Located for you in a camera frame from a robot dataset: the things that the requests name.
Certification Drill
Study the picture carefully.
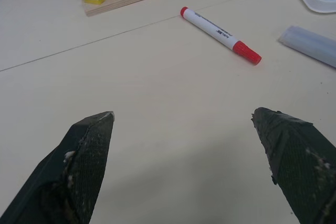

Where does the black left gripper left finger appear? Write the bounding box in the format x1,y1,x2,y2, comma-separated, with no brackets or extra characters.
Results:
0,111,116,224

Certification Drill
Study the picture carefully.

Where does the white marker with red cap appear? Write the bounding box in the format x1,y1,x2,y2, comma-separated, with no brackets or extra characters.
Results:
180,6,263,66

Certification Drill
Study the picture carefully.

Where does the clear tube with purple end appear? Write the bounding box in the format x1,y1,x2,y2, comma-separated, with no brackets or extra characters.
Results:
278,25,336,69

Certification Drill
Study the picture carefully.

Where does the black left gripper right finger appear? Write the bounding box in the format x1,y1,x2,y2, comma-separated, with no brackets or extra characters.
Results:
250,106,336,224

